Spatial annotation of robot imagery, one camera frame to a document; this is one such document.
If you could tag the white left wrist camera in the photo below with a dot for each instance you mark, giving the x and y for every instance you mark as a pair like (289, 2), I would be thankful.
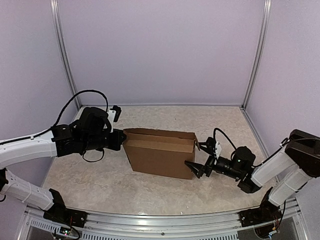
(113, 116)

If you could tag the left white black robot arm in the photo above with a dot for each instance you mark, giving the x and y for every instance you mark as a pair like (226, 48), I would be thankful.
(92, 131)

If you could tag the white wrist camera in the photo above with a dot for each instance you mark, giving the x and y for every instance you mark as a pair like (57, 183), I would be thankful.
(217, 150)
(113, 116)

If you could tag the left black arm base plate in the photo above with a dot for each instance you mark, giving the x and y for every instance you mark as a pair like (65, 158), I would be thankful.
(61, 214)

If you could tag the aluminium frame post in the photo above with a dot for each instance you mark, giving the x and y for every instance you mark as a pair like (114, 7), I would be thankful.
(258, 53)
(54, 5)

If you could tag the front aluminium frame rail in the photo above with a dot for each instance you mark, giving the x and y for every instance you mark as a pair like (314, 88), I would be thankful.
(225, 225)

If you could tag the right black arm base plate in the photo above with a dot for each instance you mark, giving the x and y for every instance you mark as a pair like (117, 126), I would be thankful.
(266, 212)

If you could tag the right aluminium frame post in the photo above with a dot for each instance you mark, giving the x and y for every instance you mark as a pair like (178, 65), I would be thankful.
(258, 53)

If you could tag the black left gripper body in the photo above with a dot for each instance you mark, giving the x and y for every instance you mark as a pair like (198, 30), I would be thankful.
(115, 145)

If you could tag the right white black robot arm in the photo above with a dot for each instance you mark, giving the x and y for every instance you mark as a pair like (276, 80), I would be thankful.
(300, 152)

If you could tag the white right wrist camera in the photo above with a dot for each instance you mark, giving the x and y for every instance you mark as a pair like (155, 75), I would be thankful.
(217, 150)

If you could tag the left aluminium frame post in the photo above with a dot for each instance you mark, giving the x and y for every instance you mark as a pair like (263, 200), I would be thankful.
(54, 5)

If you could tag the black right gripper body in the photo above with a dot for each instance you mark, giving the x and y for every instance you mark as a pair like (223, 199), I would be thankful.
(209, 163)

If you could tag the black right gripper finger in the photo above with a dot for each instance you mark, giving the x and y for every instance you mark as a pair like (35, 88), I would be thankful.
(204, 146)
(196, 168)

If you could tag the brown cardboard box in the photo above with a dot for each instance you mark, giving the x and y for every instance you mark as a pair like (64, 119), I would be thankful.
(161, 152)

